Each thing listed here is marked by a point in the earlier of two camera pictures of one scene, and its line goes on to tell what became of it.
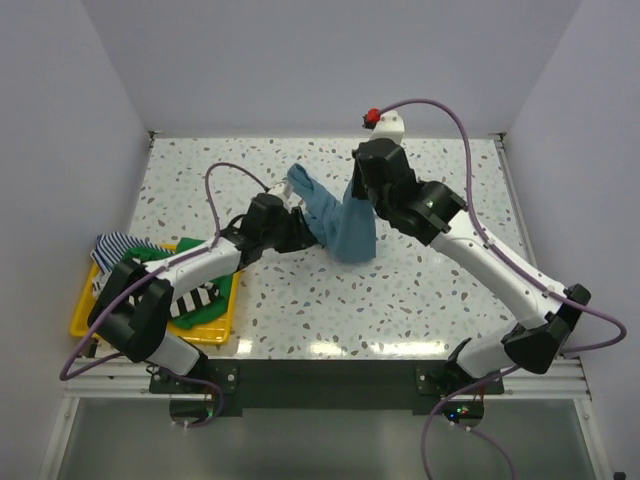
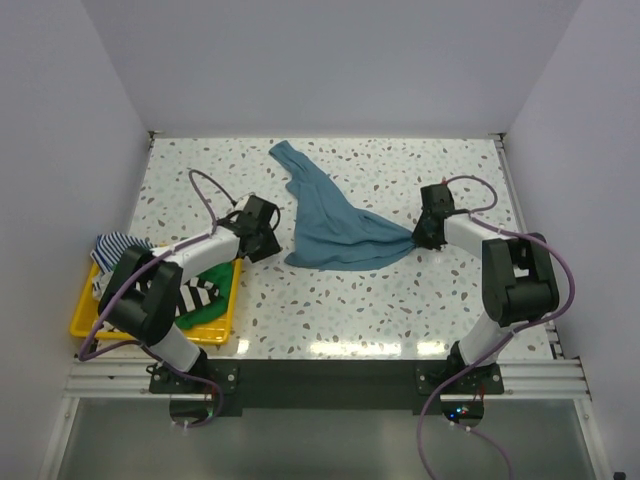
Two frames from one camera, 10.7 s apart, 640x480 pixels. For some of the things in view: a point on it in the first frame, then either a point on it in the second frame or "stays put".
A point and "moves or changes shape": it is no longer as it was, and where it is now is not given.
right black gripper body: [360, 190] -> [420, 236]
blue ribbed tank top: [347, 228] moves or changes shape
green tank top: [225, 282] stays put
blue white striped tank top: [111, 247] stays put
